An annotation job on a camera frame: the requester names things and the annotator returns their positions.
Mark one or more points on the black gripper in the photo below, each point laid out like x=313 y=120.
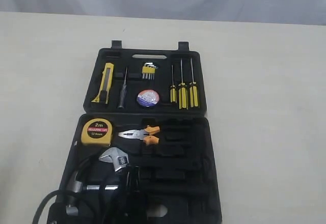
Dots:
x=128 y=202

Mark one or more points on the orange black combination pliers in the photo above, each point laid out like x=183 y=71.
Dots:
x=166 y=135

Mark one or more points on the yellow tape measure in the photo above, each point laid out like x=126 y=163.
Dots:
x=94 y=132

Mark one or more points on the black electrical tape roll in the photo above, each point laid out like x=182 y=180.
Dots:
x=148 y=98

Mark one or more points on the yellow utility knife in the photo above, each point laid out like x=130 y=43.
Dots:
x=105 y=85

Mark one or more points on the black plastic tool case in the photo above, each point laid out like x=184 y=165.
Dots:
x=142 y=151

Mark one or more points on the silver adjustable wrench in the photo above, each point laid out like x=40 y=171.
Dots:
x=117 y=157

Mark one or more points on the steel claw hammer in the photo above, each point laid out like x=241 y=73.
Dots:
x=76 y=184

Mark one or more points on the short yellow black screwdriver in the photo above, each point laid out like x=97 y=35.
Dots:
x=173 y=96

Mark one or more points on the middle yellow black screwdriver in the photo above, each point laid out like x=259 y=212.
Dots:
x=182 y=92

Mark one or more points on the yellow hex key set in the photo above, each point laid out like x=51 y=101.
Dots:
x=148 y=70

